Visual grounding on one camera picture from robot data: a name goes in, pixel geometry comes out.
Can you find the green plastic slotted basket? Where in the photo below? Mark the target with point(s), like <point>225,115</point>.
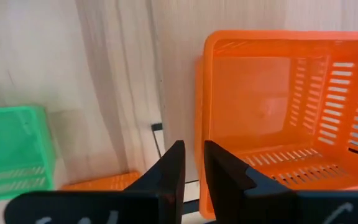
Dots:
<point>11,140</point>

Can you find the orange plastic slotted basket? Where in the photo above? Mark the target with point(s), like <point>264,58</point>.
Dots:
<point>250,93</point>
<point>104,182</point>

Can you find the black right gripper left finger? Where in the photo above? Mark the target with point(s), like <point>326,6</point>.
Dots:
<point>154,199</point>

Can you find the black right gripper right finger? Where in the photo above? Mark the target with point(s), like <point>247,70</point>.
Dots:
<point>235,199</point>

